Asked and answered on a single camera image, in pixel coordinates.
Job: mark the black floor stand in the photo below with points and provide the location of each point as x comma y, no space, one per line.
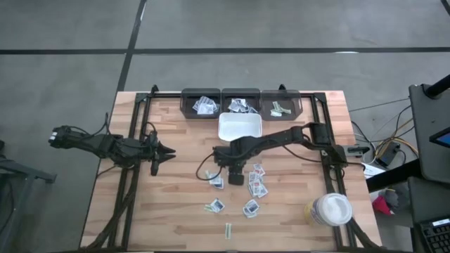
21,172

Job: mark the grey metal bracket plate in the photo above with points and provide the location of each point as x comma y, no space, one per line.
324,152

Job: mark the grey glove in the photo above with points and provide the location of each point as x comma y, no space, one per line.
392,197

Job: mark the white paper sheet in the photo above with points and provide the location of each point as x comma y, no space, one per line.
372,170

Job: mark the red cloth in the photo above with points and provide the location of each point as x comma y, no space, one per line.
381,206

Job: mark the grey translucent plastic bin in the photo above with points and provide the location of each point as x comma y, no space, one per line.
242,93
188,105
295,98

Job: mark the white plastic bin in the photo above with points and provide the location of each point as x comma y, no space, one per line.
239,126

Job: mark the blue striped bandage packet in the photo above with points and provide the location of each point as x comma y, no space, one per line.
206,109
197,104
216,106
207,100

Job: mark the disinfecting wipes canister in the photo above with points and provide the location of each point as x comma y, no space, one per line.
330,209

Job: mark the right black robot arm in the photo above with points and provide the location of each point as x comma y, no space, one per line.
274,137

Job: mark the black power adapter box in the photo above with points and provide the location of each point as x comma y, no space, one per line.
387,154

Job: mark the green print packet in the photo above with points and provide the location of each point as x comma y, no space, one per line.
285,110
275,114
228,231
208,208
277,106
207,174

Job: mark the blue screen tablet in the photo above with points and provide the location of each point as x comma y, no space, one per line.
441,137

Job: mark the dark side desk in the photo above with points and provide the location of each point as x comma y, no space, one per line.
425,116

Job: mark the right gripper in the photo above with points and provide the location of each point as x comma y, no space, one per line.
237,164

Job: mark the black keyboard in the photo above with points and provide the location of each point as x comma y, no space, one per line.
436,237

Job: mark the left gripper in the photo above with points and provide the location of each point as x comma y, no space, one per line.
153,151

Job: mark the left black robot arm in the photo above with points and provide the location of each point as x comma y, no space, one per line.
98,144

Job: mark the black pole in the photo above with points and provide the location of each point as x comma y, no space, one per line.
437,86

